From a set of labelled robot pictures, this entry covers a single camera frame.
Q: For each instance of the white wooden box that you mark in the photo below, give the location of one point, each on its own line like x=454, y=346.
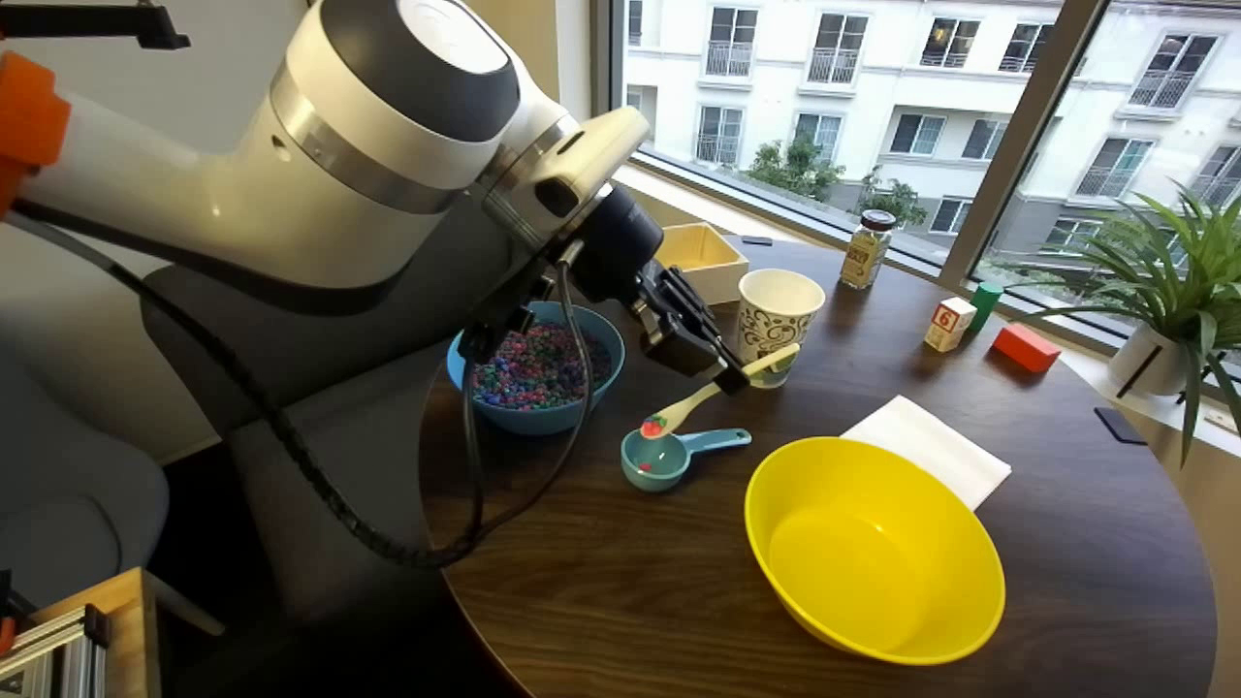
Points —
x=706, y=258

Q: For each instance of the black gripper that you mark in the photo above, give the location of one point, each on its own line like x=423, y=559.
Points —
x=617, y=260

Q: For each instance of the white paper napkin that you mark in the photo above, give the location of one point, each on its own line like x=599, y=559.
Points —
x=948, y=454

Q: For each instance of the potted green plant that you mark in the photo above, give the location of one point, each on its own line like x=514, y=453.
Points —
x=1173, y=271

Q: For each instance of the green block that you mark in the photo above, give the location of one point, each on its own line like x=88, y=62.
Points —
x=984, y=302

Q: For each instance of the red block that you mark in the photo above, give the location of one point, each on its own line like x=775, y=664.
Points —
x=1027, y=349

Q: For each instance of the blue bowl with beads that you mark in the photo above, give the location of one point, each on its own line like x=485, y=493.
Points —
x=532, y=383

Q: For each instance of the yellow plastic bowl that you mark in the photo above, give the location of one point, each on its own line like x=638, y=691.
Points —
x=873, y=556

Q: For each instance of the white plastic spoon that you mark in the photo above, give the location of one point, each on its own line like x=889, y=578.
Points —
x=675, y=413

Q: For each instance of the glass jar with lid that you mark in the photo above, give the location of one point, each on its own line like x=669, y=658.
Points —
x=868, y=250

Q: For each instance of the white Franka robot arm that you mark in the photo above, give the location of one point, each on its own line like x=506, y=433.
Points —
x=375, y=131

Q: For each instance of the patterned paper cup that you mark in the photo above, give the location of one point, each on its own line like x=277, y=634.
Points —
x=777, y=307

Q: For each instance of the small black square object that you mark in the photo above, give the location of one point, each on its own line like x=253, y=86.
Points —
x=1117, y=430

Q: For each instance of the small teal measuring scoop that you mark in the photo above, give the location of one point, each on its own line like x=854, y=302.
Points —
x=661, y=462

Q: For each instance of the white cube block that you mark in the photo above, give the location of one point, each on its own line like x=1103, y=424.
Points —
x=948, y=322

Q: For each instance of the grey fabric sofa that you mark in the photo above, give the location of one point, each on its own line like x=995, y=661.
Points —
x=315, y=409

